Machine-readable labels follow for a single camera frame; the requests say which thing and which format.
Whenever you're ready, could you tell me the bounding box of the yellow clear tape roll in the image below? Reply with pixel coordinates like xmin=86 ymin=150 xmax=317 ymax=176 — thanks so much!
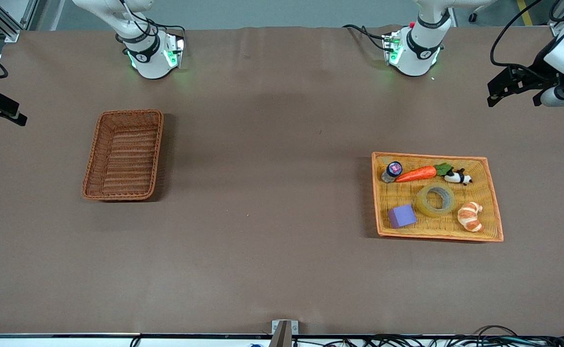
xmin=415 ymin=182 xmax=457 ymax=218

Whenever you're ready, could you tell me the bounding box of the brown deep wicker basket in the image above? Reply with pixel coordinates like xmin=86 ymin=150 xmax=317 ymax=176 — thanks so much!
xmin=81 ymin=109 xmax=165 ymax=202

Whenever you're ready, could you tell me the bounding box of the black white panda toy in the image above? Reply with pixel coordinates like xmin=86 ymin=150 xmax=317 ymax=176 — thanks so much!
xmin=444 ymin=168 xmax=473 ymax=187

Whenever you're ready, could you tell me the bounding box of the orange flat wicker tray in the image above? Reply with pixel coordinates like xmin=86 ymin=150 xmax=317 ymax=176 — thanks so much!
xmin=371 ymin=151 xmax=505 ymax=243

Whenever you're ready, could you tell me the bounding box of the orange toy carrot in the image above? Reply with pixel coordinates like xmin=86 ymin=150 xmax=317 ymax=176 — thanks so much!
xmin=395 ymin=162 xmax=454 ymax=184

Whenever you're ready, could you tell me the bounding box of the toy croissant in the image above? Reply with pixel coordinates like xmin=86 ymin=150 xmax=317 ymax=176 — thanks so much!
xmin=457 ymin=201 xmax=484 ymax=233

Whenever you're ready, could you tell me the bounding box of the small bottle purple cap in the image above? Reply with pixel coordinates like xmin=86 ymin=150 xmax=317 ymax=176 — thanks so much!
xmin=381 ymin=161 xmax=404 ymax=185

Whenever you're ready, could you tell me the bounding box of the purple foam cube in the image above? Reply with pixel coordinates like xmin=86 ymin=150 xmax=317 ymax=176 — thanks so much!
xmin=387 ymin=203 xmax=418 ymax=229

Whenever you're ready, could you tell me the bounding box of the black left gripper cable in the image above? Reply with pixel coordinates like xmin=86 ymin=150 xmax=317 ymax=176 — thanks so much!
xmin=489 ymin=0 xmax=553 ymax=69

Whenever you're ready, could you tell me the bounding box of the aluminium frame profile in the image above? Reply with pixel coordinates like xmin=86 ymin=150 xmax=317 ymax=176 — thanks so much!
xmin=0 ymin=0 xmax=39 ymax=43

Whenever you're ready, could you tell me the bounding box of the black left base cable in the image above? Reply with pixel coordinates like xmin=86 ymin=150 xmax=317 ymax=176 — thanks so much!
xmin=342 ymin=24 xmax=389 ymax=53

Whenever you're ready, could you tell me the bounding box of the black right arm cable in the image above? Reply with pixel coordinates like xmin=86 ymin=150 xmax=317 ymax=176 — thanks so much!
xmin=116 ymin=0 xmax=186 ymax=44

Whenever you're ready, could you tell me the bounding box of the black cable bundle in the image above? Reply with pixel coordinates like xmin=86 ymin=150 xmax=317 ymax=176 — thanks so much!
xmin=291 ymin=325 xmax=564 ymax=347

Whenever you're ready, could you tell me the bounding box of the grey metal camera bracket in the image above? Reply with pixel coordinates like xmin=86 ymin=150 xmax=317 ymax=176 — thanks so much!
xmin=271 ymin=319 xmax=300 ymax=347

